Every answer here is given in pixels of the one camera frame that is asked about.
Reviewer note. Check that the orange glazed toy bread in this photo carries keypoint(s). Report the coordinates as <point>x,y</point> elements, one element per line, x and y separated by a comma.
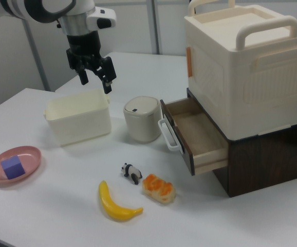
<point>158,189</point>

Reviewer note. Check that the small cream lidded trash can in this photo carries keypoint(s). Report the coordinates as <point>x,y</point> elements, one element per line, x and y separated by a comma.
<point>140,121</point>

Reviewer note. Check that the purple foam cube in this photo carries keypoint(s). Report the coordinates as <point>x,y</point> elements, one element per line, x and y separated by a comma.
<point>12,167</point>

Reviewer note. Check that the yellow toy banana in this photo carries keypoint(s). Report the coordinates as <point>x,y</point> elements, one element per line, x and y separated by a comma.
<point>112,208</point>

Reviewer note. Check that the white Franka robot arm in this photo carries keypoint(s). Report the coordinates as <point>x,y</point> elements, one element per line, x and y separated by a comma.
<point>22,7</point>

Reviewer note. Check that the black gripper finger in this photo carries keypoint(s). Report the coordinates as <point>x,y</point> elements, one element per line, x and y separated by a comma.
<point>108,72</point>
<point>83,76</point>

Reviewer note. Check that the cream plastic storage box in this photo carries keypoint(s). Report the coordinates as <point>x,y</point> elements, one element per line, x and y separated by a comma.
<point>215,77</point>

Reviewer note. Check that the cream open plastic bin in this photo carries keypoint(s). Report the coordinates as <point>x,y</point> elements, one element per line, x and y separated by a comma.
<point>81,126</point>

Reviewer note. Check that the dark wood drawer cabinet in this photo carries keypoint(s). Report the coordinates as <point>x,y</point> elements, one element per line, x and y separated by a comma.
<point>266,159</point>

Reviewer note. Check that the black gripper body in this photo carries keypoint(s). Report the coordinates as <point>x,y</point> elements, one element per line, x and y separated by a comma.
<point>84,46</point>

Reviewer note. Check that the pink plastic plate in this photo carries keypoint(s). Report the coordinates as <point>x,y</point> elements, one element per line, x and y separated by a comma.
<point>30,157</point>

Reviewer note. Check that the small panda toy figure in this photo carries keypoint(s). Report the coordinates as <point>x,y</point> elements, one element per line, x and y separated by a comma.
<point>131,172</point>

